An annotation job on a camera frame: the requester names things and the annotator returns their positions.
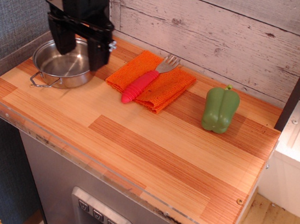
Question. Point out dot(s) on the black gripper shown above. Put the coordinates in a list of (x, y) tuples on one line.
[(68, 18)]

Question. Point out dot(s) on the stainless steel pot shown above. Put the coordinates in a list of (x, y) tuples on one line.
[(66, 71)]

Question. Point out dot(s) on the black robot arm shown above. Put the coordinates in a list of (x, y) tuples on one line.
[(88, 19)]

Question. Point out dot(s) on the orange folded cloth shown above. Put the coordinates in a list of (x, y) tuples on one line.
[(159, 93)]

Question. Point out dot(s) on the green bell pepper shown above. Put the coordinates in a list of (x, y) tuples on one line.
[(221, 104)]

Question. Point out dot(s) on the grey cabinet with dispenser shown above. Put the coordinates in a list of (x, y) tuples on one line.
[(56, 178)]

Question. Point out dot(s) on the clear acrylic table guard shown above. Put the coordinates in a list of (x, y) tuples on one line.
[(168, 162)]

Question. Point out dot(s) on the dark left vertical post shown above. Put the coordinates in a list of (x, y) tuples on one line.
[(107, 4)]

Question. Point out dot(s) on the fork with pink handle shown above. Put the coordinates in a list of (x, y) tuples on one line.
[(135, 88)]

